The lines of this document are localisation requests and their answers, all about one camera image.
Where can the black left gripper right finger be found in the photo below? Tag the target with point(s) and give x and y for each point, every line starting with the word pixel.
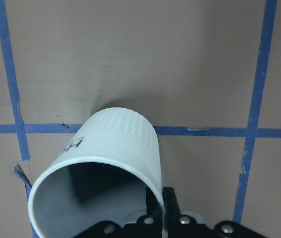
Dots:
pixel 172 210

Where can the white ribbed mug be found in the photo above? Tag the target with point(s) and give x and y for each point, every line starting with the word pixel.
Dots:
pixel 114 136

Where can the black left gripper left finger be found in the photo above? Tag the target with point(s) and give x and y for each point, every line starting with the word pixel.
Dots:
pixel 114 201

